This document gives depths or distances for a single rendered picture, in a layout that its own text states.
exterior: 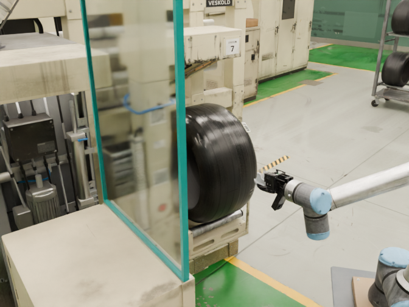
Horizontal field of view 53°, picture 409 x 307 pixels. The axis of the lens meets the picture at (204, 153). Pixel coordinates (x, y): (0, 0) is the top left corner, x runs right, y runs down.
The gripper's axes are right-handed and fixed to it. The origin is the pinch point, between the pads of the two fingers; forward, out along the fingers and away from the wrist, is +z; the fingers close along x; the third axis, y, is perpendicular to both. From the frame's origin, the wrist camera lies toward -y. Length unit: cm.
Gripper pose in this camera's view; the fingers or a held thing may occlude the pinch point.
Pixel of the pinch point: (256, 181)
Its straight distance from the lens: 181.9
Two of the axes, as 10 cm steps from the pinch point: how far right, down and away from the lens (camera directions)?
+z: -5.9, -2.1, 7.8
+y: -0.7, -9.5, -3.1
